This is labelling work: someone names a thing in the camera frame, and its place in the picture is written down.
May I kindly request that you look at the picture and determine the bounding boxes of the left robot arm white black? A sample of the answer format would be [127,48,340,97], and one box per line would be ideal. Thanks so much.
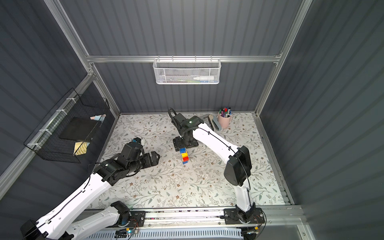
[21,138,160,240]

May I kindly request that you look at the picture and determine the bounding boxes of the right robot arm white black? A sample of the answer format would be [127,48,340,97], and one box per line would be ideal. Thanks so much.
[168,108,254,214]

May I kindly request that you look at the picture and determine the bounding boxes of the pink pen cup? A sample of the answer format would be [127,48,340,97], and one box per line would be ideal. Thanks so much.
[218,113,232,129]

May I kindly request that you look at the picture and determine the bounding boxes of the pastel sticky notes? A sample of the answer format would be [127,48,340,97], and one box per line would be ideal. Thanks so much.
[90,114,106,122]

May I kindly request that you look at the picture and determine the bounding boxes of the white bottle in basket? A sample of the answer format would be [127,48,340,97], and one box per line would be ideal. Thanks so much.
[193,76,215,82]

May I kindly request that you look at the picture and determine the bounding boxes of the yellow sticky notes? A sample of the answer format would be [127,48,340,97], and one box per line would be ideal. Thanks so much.
[74,142,90,156]

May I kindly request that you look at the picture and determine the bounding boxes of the floral table mat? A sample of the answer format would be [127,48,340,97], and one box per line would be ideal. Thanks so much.
[89,113,288,210]

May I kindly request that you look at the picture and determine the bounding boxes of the black notebook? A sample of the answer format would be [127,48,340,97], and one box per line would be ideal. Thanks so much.
[59,118,102,142]

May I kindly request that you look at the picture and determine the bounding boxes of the white wire mesh basket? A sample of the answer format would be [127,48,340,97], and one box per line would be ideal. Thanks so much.
[153,60,222,85]

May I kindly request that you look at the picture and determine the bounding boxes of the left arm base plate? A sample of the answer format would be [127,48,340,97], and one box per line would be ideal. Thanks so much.
[109,211,146,228]

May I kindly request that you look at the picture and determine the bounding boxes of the black wire basket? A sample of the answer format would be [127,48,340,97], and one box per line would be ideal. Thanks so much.
[24,91,110,164]

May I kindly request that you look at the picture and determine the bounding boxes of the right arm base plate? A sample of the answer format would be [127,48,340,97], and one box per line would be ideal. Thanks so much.
[220,208,266,225]

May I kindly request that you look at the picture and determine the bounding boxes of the aluminium front rail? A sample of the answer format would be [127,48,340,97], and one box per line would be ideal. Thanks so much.
[61,205,307,231]

